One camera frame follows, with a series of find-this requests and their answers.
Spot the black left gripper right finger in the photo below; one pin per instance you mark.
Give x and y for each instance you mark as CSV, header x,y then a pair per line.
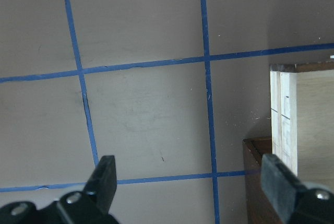
x,y
294,201

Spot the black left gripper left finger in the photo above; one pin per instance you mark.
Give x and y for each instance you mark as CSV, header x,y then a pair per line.
x,y
90,205

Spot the wooden drawer with white handle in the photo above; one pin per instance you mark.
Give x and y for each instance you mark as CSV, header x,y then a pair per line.
x,y
302,119

